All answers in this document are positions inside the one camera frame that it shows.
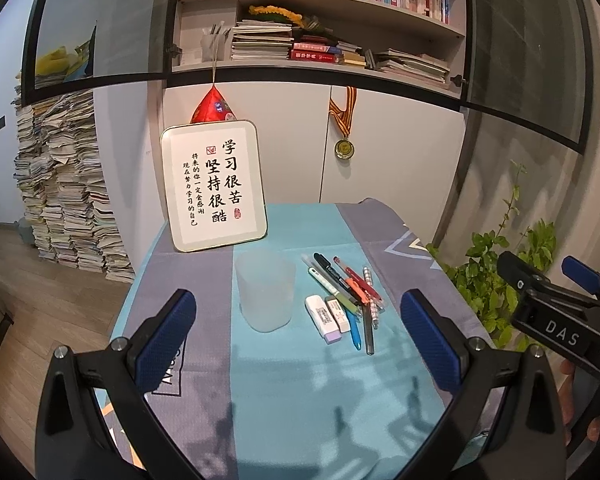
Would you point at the red books stack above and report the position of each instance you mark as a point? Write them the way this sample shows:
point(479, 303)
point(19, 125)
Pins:
point(322, 50)

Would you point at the gold medal with ribbon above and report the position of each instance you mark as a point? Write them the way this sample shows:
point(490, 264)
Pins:
point(343, 118)

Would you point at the green white pen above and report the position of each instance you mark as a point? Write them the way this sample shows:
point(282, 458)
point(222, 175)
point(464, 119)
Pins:
point(334, 291)

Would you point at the framed calligraphy sign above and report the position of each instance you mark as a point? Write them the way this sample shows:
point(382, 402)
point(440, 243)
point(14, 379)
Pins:
point(213, 183)

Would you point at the person's right hand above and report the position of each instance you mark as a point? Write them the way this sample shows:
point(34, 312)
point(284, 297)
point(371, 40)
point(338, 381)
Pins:
point(565, 395)

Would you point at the red capped pen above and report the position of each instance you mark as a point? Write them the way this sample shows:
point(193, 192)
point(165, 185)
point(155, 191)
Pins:
point(346, 269)

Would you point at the yellow flowers on shelf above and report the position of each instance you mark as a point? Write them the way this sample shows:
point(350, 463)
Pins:
point(276, 14)

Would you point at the white cup on shelf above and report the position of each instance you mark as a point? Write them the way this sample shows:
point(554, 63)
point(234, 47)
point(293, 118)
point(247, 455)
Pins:
point(213, 42)

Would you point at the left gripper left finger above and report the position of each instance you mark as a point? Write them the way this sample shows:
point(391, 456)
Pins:
point(72, 440)

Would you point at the red patterned clear pen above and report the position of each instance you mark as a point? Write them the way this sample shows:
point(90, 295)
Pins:
point(374, 309)

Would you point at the translucent plastic pen cup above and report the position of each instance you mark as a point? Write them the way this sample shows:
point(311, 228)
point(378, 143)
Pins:
point(265, 281)

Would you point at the white clear pen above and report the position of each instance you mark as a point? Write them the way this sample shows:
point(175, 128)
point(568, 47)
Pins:
point(308, 261)

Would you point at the black pen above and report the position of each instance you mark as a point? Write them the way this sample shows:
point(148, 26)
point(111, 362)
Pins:
point(335, 276)

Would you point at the dark metal pen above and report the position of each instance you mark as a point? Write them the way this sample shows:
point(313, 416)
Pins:
point(368, 331)

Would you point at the stacked magazines on shelf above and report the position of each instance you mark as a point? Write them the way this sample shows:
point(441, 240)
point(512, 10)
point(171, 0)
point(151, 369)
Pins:
point(257, 40)

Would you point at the orange utility knife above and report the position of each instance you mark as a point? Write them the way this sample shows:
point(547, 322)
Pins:
point(358, 282)

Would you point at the wall bookshelf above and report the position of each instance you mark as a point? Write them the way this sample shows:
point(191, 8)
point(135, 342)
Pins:
point(373, 26)

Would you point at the blue pen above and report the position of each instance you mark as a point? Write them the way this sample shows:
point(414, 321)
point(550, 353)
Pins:
point(354, 331)

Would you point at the red hanging ornament bag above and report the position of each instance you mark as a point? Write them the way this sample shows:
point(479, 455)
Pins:
point(212, 108)

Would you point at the right magazine pile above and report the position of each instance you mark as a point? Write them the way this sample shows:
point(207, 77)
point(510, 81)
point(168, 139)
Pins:
point(421, 66)

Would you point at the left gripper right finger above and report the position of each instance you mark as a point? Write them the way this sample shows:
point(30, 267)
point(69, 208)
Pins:
point(527, 436)

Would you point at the white pink eraser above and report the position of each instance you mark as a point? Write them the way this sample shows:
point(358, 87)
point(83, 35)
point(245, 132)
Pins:
point(338, 314)

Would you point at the black framed glass door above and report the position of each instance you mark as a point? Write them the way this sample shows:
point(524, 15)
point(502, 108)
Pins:
point(531, 63)

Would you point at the tall paper stack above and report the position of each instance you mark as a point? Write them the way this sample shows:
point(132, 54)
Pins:
point(59, 174)

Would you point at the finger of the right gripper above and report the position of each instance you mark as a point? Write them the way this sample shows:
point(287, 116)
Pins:
point(582, 275)
point(520, 275)

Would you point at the white purple correction tape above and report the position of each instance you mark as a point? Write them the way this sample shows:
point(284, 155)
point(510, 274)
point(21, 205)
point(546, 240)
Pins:
point(322, 318)

